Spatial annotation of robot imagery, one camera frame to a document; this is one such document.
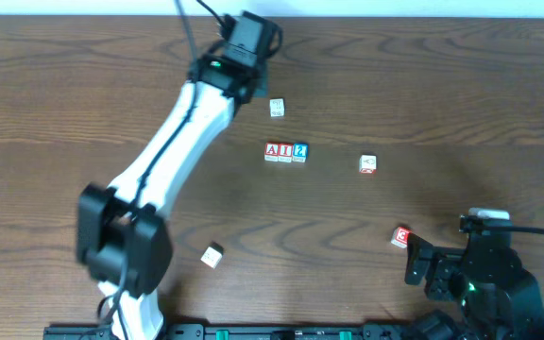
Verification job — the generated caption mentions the plain cream wooden block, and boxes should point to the plain cream wooden block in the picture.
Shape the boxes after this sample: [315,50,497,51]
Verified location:
[200,243,224,269]

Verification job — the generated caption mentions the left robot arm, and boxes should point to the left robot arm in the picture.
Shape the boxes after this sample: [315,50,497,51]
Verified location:
[76,11,283,339]

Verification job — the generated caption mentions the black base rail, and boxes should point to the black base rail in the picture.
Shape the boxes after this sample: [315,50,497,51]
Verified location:
[42,321,522,340]

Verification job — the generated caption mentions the white block top centre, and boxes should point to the white block top centre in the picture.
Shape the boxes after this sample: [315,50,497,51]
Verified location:
[269,98,285,117]

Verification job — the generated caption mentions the red letter I block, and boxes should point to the red letter I block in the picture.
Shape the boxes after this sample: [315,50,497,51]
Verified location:
[278,144,294,162]

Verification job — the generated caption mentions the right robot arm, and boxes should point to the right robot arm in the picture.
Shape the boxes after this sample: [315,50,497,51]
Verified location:
[401,215,544,340]

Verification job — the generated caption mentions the blue number 2 block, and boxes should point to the blue number 2 block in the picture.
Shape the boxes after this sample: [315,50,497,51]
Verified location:
[292,144,309,162]

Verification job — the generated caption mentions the red letter E block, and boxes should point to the red letter E block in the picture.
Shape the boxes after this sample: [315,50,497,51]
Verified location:
[390,227,411,248]

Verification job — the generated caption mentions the red letter A block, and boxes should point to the red letter A block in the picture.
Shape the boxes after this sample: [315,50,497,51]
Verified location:
[264,143,280,162]

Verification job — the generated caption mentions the white block with red side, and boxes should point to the white block with red side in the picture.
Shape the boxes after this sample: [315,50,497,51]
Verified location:
[359,155,377,174]

